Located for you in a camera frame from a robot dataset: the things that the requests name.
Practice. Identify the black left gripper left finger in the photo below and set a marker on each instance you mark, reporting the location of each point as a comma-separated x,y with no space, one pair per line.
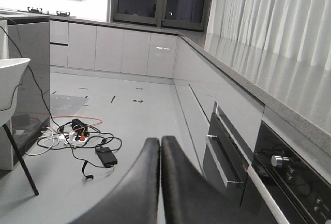
135,198

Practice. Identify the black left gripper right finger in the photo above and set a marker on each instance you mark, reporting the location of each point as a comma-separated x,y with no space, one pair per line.
189,198

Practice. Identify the black power adapter brick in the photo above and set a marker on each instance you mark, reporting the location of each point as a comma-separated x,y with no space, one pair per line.
106,156

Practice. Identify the white power strip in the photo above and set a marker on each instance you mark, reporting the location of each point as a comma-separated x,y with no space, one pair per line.
73,139

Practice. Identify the grey kitchen cabinets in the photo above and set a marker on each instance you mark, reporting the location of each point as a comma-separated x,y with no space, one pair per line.
162,57

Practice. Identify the silver oven knob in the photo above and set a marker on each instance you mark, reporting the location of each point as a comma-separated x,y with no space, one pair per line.
279,161

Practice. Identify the black built-in oven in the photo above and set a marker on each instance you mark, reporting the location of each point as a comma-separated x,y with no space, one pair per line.
299,191

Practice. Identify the white chair with black legs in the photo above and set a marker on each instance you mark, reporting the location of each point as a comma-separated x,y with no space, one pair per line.
11,72

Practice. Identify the black gas hob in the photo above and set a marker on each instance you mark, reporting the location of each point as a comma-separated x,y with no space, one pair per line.
40,11

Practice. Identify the dark framed window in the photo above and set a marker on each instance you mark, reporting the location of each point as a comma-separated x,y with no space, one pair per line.
182,14

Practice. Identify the grey kitchen island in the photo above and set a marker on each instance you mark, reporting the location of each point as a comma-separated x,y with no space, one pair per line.
30,37

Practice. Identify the white pleated curtain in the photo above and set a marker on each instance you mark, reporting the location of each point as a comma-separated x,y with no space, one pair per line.
298,29

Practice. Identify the silver drawer handle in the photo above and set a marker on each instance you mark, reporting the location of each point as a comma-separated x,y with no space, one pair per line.
218,167

